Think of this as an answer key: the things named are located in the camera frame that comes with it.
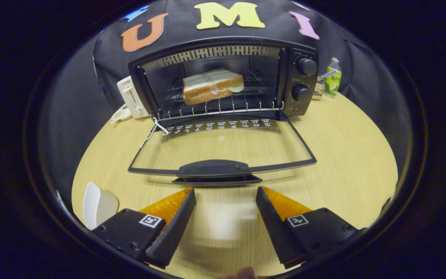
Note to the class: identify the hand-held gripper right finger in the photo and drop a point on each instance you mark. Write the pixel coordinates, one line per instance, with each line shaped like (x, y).
(275, 232)

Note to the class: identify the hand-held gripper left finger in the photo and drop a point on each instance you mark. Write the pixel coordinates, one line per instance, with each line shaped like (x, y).
(172, 232)

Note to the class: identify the lettuce sandwich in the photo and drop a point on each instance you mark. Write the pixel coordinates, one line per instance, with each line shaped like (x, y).
(211, 87)

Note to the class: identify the black toaster oven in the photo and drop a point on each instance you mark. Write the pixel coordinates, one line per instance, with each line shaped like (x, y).
(304, 83)

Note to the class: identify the white pop-up toaster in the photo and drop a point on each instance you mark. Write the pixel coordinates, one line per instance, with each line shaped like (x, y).
(132, 97)

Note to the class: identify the white dish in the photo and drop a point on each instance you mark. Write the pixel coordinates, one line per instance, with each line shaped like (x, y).
(97, 205)

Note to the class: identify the small clear holder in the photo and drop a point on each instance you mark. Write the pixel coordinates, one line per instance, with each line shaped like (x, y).
(319, 88)

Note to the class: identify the green label plastic bottle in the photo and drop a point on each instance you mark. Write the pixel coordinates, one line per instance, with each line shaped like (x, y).
(333, 79)

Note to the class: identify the black backdrop cloth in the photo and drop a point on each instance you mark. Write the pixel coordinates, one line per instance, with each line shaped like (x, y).
(362, 69)

